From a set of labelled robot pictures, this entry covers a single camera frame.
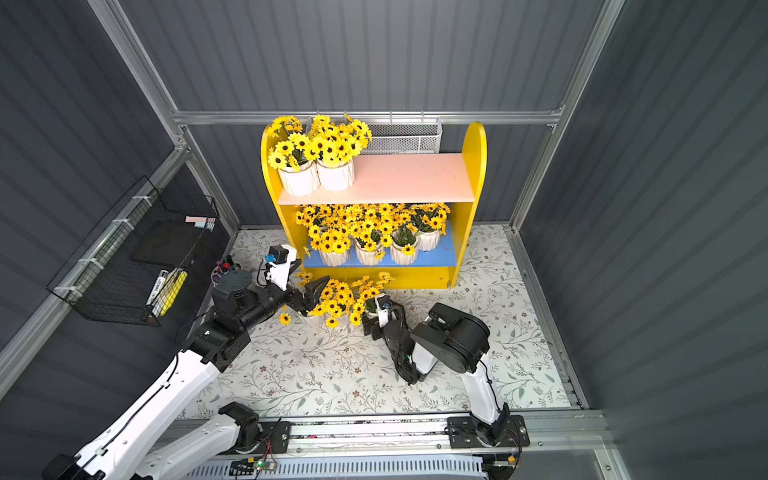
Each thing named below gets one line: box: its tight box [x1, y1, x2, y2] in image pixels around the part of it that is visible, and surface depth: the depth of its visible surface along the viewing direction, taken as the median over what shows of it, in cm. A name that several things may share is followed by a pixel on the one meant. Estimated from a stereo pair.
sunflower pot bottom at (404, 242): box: [390, 207, 419, 266], surface depth 88 cm
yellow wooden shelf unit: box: [262, 122, 488, 289], surface depth 86 cm
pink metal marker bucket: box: [210, 255, 243, 287], surface depth 93 cm
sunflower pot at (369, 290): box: [349, 272, 395, 327], surface depth 88 cm
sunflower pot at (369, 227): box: [349, 205, 388, 266], surface depth 84 cm
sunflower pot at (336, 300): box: [309, 279, 354, 329], surface depth 84 cm
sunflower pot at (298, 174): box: [267, 115, 320, 196], surface depth 69 cm
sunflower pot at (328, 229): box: [295, 204, 352, 268], surface depth 86 cm
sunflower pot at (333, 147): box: [304, 114, 373, 191], surface depth 67 cm
